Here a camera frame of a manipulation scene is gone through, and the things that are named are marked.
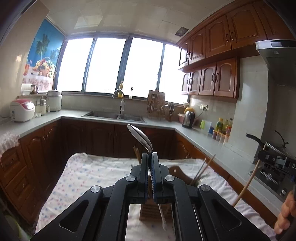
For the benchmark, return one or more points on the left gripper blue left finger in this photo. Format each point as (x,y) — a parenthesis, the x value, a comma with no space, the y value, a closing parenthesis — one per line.
(100,213)

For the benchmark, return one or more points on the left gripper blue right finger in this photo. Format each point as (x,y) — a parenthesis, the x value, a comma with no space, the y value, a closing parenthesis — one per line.
(200,213)

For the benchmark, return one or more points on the wooden chopstick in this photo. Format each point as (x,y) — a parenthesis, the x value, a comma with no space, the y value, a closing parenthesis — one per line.
(203,170)

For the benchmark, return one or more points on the steel spoon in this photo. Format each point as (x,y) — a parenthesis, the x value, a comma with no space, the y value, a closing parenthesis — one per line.
(143,139)

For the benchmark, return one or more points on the wooden chopstick angled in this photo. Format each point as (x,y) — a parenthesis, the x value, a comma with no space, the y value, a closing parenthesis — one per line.
(247,184)

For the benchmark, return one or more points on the steel chopstick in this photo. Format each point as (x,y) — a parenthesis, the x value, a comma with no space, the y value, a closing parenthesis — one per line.
(196,176)

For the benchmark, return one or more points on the wooden chopstick one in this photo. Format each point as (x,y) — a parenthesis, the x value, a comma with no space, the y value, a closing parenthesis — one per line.
(136,151)

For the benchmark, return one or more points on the person's right hand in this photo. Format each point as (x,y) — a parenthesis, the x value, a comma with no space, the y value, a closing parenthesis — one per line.
(287,208)

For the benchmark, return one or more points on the gas stove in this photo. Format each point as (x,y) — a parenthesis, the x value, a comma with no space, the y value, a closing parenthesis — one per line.
(275,181)

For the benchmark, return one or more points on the wooden utensil holder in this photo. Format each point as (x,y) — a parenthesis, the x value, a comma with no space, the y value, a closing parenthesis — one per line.
(150,210)

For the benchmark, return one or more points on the spice jar set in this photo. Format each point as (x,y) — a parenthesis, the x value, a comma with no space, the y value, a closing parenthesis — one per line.
(220,137)

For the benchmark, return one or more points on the white floral tablecloth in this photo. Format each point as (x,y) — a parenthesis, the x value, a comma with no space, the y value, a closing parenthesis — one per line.
(82,171)

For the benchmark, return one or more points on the green yellow drink bottle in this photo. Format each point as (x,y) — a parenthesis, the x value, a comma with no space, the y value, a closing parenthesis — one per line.
(219,125)

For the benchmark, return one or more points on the white cup green lid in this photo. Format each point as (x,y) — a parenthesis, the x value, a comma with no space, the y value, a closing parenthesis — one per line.
(205,126)

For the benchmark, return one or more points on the steel electric kettle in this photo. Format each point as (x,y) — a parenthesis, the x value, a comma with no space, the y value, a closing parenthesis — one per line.
(188,119)

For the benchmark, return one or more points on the lower wooden cabinets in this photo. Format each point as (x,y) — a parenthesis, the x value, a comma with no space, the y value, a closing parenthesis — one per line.
(31,166)

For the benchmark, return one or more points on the wooden cabinets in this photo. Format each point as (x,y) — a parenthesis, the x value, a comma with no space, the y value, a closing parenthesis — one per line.
(31,166)
(210,52)

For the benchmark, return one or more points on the steel sink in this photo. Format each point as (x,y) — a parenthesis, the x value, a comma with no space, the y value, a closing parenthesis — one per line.
(114,116)

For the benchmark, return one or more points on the range hood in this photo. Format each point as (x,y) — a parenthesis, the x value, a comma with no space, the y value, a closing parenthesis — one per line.
(279,55)

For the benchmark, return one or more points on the upper wooden cabinets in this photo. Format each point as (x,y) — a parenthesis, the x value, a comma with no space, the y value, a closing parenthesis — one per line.
(210,52)

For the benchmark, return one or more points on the knife and utensil rack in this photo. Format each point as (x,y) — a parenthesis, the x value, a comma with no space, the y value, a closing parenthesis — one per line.
(157,107)

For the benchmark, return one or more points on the lace cloth on counter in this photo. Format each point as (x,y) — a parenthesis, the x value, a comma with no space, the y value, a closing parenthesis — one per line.
(7,141)

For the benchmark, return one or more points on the yellow soap bottle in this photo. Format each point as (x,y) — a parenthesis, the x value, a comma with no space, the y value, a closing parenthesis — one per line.
(120,93)

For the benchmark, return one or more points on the small white appliance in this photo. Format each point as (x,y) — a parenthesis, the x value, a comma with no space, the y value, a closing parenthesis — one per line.
(41,106)

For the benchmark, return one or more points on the white tall cooker pot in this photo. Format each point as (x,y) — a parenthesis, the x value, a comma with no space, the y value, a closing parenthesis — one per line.
(54,100)

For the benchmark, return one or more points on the white pink rice cooker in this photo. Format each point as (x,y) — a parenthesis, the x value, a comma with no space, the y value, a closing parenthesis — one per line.
(22,110)

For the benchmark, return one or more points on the tropical fruit poster blind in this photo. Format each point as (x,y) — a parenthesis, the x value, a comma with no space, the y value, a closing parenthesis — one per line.
(43,56)

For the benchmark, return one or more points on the black wok with handle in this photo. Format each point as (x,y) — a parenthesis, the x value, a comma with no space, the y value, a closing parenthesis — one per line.
(275,149)

